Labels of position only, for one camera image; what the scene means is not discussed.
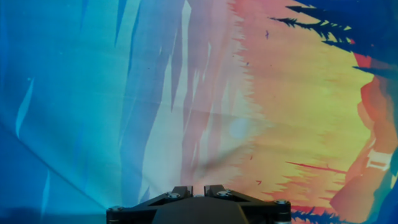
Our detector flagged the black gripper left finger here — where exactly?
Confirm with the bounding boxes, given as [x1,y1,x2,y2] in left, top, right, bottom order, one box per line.
[106,185,194,224]

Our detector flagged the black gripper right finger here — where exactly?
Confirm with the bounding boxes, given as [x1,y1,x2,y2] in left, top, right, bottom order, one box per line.
[204,184,292,224]

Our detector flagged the sunset landscape printed cloth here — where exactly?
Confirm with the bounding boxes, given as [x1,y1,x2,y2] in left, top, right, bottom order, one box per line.
[0,0,398,224]

